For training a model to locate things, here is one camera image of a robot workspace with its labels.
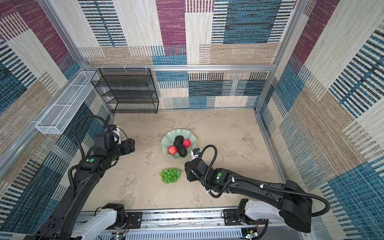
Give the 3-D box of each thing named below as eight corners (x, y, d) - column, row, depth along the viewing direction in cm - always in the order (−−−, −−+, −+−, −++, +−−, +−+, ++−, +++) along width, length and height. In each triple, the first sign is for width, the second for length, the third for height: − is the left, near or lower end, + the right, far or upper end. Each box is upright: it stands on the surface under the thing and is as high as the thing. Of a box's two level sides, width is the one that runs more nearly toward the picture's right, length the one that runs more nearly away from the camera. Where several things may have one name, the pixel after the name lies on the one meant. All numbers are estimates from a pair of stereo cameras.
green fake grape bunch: (161, 183, 86) (159, 179, 80) (163, 173, 90) (161, 168, 84) (180, 183, 86) (179, 179, 80) (181, 173, 90) (180, 168, 84)
